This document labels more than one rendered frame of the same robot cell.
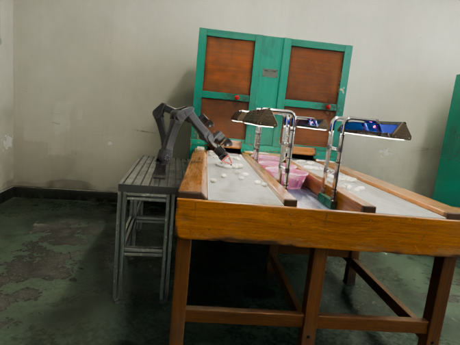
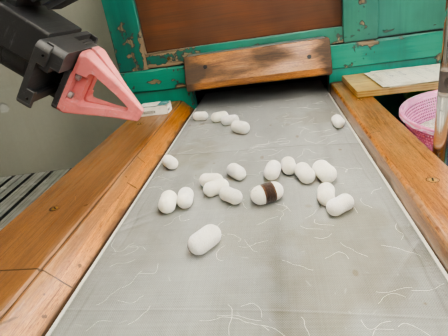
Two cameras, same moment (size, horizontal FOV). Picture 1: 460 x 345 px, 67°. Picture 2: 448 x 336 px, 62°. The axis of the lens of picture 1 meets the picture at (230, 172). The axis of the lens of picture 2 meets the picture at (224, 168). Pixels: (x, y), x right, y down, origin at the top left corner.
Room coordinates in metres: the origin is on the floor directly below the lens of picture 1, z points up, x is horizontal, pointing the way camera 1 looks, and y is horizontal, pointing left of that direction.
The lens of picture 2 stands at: (2.31, -0.03, 0.95)
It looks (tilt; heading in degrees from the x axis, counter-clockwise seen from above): 23 degrees down; 14
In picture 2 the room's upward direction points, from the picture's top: 9 degrees counter-clockwise
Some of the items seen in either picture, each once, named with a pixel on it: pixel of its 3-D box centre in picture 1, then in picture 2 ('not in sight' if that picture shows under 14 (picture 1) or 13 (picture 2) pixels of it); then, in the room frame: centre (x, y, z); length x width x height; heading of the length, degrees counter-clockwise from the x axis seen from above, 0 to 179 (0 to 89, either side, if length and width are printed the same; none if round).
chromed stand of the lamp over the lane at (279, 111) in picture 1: (269, 155); not in sight; (1.70, -0.18, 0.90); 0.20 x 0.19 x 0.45; 5
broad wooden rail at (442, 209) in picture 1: (361, 189); not in sight; (2.30, -0.89, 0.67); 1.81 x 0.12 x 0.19; 5
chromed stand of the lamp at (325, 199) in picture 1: (348, 161); not in sight; (1.73, -0.58, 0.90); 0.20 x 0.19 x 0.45; 5
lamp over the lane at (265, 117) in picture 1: (257, 116); not in sight; (1.70, -0.10, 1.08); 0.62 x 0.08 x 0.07; 5
